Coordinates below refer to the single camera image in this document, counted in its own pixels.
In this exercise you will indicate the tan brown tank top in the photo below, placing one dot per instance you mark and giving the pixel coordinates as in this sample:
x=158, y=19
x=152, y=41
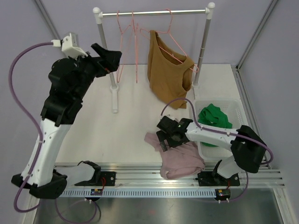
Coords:
x=169, y=73

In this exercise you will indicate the white clothes rack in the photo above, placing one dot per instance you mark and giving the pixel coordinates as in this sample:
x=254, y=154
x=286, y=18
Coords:
x=99, y=15

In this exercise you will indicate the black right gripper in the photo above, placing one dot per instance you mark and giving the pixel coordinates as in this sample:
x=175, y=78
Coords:
x=162, y=136

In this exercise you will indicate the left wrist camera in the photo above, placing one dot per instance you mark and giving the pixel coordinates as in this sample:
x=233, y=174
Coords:
x=69, y=46

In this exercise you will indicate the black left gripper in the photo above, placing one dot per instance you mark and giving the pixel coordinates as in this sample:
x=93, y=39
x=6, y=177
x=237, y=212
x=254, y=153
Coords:
x=109, y=59

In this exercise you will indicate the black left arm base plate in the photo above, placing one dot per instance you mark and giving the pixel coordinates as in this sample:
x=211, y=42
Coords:
x=108, y=178

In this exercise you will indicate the white plastic basket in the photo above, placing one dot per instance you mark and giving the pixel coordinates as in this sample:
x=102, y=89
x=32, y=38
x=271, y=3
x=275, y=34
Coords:
x=236, y=116

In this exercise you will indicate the aluminium front rail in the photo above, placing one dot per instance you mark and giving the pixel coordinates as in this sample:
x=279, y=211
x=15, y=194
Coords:
x=148, y=176

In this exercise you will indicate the pink hanger of green top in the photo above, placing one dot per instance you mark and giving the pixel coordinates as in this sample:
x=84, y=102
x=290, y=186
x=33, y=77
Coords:
x=124, y=52

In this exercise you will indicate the mauve pink tank top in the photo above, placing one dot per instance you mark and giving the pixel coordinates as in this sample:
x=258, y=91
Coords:
x=177, y=162

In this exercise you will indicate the green tank top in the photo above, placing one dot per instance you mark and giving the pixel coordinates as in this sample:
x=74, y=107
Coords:
x=213, y=116

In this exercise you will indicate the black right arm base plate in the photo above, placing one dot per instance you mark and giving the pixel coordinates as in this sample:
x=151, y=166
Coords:
x=208, y=179

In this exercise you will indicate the white slotted cable duct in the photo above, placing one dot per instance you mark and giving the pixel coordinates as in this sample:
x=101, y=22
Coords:
x=139, y=193

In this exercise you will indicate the pink hanger of mauve top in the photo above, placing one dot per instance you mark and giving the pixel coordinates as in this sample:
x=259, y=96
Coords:
x=135, y=30

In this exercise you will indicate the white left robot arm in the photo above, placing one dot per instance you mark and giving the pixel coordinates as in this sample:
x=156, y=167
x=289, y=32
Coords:
x=70, y=79

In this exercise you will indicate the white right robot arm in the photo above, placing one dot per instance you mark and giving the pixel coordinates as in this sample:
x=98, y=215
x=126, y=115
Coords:
x=246, y=146

